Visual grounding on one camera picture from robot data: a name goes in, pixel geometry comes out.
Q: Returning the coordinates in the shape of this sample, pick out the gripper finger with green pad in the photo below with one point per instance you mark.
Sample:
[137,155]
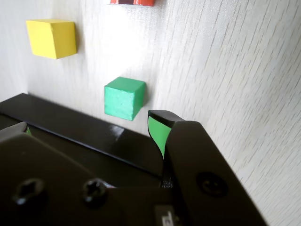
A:
[200,164]

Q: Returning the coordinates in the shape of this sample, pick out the green wooden cube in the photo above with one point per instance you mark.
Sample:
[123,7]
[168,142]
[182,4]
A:
[122,101]

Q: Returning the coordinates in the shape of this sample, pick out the yellow wooden cube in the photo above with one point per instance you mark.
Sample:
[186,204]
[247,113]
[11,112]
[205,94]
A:
[49,37]

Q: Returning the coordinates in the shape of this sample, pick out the red orange carton box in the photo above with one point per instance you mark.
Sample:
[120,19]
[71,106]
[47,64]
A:
[141,2]

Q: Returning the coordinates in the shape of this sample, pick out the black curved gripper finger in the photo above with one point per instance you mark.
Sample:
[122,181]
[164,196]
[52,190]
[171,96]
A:
[47,176]

